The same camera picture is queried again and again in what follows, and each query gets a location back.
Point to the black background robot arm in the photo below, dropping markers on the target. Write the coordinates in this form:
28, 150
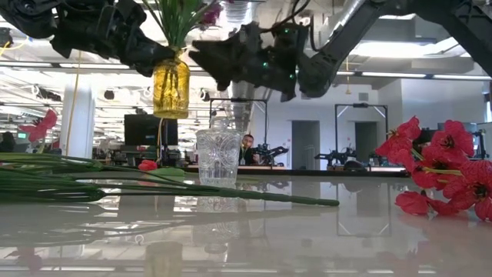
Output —
273, 151
334, 155

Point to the silver ventilation duct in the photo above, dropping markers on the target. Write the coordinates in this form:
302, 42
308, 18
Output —
243, 107

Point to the black station frame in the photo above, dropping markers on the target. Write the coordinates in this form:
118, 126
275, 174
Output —
361, 105
238, 99

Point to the black monitor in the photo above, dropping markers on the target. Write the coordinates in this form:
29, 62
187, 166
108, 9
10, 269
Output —
142, 131

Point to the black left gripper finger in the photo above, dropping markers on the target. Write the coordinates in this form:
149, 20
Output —
150, 55

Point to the black ceiling device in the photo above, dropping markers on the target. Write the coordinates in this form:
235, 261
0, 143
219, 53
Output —
5, 37
109, 94

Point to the clear glass vase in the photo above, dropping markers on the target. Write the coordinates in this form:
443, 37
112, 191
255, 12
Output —
218, 154

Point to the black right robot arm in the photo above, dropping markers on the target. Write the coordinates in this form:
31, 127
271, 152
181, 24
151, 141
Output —
330, 65

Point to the red artificial flower bunch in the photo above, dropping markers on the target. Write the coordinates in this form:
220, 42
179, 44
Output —
461, 181
288, 199

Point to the amber glass vase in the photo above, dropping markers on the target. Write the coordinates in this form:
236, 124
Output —
171, 92

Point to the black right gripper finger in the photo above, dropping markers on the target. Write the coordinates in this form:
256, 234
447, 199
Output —
223, 57

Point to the white pillar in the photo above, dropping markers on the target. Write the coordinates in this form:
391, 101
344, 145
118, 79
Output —
82, 127

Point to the gray door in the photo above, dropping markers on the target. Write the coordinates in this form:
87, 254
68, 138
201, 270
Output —
305, 144
365, 142

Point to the purple artificial flower bunch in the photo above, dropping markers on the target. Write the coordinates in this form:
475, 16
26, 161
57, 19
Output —
177, 23

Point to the red artificial tulip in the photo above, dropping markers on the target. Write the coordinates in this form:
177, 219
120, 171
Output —
147, 165

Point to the green exit sign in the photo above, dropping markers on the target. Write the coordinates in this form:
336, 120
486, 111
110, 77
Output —
22, 135

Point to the person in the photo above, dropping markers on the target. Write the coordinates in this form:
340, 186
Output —
248, 143
7, 142

